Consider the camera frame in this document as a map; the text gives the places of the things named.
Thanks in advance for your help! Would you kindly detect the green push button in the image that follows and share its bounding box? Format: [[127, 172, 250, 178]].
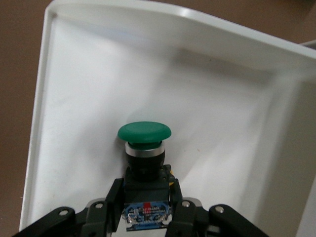
[[117, 121, 175, 232]]

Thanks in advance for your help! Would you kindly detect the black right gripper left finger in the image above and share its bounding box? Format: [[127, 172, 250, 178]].
[[12, 178, 124, 237]]

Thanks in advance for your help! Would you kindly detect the white plastic drawer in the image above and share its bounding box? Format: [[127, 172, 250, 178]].
[[18, 0, 316, 237]]

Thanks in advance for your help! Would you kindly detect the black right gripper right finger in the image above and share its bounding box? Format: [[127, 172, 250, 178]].
[[167, 178, 269, 237]]

